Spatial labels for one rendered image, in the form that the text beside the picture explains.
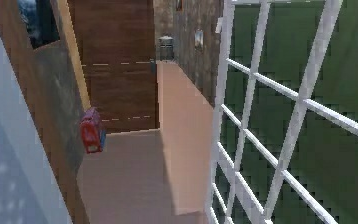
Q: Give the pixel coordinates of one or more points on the white light switch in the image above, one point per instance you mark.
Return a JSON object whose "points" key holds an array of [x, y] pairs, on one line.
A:
{"points": [[219, 25]]}

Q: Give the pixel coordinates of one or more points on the pale blue bed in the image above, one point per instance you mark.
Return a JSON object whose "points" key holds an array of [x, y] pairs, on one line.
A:
{"points": [[10, 150]]}

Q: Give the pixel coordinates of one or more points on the dark framed wall picture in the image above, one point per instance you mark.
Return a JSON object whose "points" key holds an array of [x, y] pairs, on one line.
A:
{"points": [[38, 20]]}

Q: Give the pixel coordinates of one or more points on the small framed wall picture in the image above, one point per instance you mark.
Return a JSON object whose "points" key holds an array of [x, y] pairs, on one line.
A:
{"points": [[199, 40]]}

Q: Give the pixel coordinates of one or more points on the white framed window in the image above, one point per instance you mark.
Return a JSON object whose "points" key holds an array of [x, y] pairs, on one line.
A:
{"points": [[300, 106]]}

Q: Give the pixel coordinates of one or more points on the metal garbage can with holes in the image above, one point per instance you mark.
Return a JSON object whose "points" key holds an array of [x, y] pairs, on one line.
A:
{"points": [[166, 46]]}

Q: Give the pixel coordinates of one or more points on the brown wooden door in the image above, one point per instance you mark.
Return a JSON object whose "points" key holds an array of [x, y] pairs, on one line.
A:
{"points": [[118, 66]]}

